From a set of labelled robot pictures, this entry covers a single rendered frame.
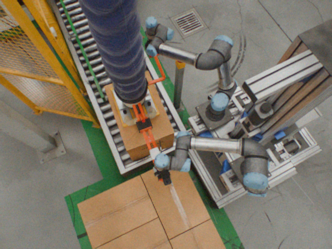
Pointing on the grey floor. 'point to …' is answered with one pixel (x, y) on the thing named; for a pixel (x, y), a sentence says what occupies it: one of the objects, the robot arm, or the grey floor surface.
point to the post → (178, 83)
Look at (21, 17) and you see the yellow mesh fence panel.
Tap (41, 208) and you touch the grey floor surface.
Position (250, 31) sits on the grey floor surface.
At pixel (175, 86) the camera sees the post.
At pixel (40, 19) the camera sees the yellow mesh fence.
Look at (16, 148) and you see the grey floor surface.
